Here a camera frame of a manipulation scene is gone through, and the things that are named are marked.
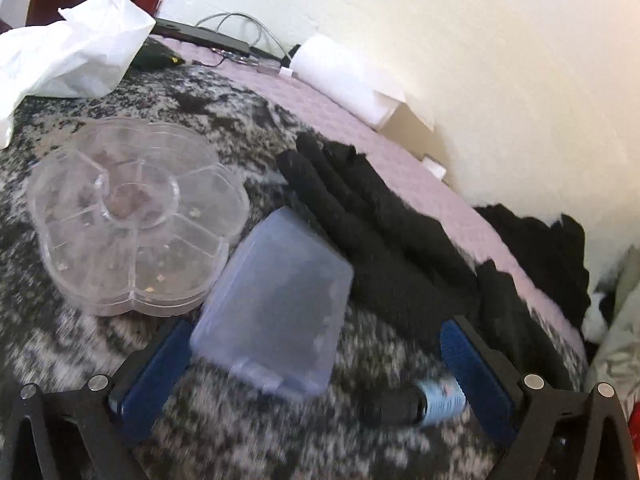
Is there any black glove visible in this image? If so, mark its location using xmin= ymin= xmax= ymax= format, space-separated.
xmin=276 ymin=132 xmax=576 ymax=391

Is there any black cloth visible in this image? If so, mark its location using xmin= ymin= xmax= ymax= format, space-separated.
xmin=474 ymin=204 xmax=593 ymax=331

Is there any clear flower-shaped divided tray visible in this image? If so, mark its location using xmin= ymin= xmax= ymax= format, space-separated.
xmin=26 ymin=117 xmax=251 ymax=318

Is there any white paper roll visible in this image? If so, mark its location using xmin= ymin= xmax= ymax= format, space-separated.
xmin=290 ymin=34 xmax=435 ymax=132

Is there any white plastic bag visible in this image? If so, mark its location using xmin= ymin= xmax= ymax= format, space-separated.
xmin=0 ymin=0 xmax=157 ymax=150

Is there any pink quilted sheet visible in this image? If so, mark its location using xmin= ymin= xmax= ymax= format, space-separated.
xmin=150 ymin=35 xmax=587 ymax=361

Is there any grey green cloth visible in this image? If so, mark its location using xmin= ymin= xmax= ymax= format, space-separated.
xmin=583 ymin=246 xmax=640 ymax=406

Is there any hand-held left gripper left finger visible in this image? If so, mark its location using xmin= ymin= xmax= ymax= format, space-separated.
xmin=0 ymin=317 xmax=195 ymax=480

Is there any black white patterned blanket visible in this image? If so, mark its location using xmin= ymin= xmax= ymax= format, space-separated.
xmin=0 ymin=65 xmax=587 ymax=480

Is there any white charger plug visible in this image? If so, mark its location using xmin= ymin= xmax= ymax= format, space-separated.
xmin=422 ymin=154 xmax=447 ymax=180

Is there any black small device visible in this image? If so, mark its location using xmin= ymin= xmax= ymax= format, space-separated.
xmin=131 ymin=39 xmax=186 ymax=72

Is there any clear rectangular plastic box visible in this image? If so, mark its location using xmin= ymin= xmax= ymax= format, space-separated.
xmin=190 ymin=206 xmax=355 ymax=402

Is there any grey cable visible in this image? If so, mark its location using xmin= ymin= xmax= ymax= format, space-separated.
xmin=192 ymin=12 xmax=296 ymax=68

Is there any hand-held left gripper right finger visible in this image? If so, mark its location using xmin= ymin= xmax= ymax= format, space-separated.
xmin=440 ymin=316 xmax=640 ymax=480

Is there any black power strip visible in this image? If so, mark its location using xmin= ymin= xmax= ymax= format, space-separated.
xmin=151 ymin=18 xmax=251 ymax=57

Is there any small blue bottle black cap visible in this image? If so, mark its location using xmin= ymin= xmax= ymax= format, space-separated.
xmin=361 ymin=378 xmax=468 ymax=429

